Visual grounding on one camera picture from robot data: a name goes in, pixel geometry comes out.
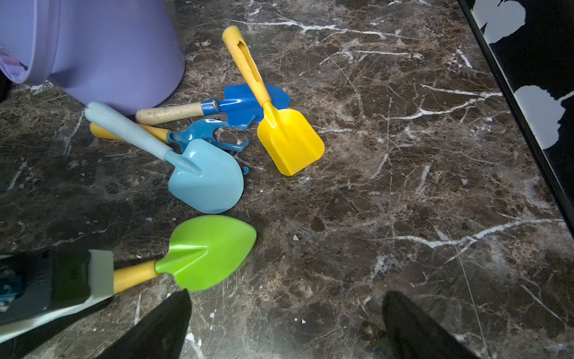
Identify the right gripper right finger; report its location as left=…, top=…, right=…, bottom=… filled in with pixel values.
left=376, top=291, right=477, bottom=358

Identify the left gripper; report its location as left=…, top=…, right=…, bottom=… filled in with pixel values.
left=1, top=248, right=114, bottom=358

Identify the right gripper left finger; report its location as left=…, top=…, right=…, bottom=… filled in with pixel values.
left=99, top=290, right=192, bottom=358

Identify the green trowel yellow handle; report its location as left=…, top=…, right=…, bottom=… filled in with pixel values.
left=114, top=215, right=257, bottom=294

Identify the light blue plastic trowel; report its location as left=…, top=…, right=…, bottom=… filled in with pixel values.
left=85, top=102, right=244, bottom=214

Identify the yellow plastic square shovel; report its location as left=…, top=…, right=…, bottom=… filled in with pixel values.
left=222, top=25, right=325, bottom=176

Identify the purple plastic bucket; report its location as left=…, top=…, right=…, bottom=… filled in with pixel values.
left=1, top=1, right=185, bottom=115

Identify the blue rake yellow handle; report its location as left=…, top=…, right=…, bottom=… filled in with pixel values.
left=91, top=119, right=248, bottom=175

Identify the blue metal trowel wooden handle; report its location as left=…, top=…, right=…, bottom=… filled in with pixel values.
left=135, top=85, right=264, bottom=127

